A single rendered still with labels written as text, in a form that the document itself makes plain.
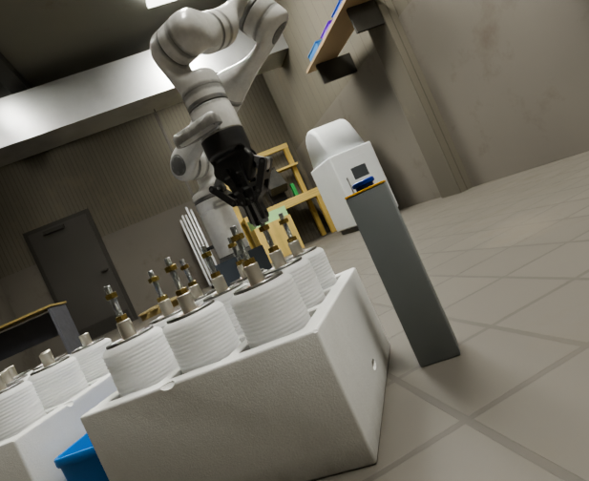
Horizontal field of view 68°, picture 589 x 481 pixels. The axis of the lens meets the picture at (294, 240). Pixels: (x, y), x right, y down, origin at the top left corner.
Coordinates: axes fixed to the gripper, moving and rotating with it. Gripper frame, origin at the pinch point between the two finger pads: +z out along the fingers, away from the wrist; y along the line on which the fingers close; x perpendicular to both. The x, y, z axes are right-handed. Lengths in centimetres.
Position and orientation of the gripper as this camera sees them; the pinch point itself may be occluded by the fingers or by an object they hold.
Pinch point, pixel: (257, 213)
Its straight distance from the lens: 73.2
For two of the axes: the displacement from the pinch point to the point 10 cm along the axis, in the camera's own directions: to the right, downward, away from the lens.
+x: -4.3, 2.2, -8.7
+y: -8.0, 3.5, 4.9
